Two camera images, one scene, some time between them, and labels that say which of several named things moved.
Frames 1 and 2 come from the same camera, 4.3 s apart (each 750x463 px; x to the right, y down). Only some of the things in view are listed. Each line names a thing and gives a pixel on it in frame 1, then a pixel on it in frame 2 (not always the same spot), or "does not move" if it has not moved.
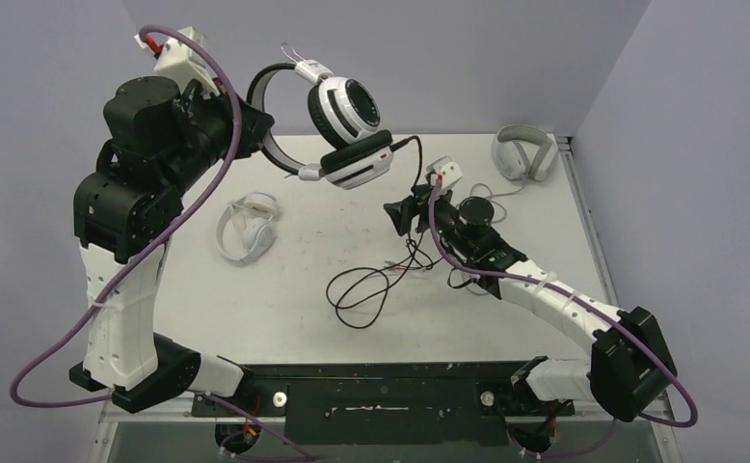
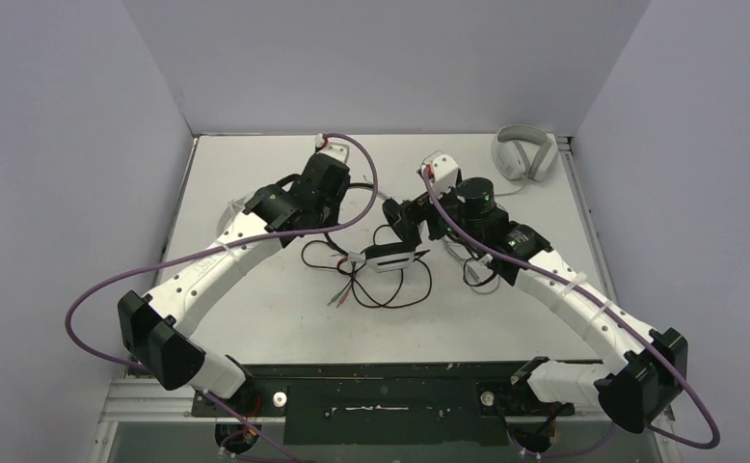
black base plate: [385, 403] does not move
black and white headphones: [343, 117] to [389, 279]
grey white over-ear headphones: [525, 153] does not move
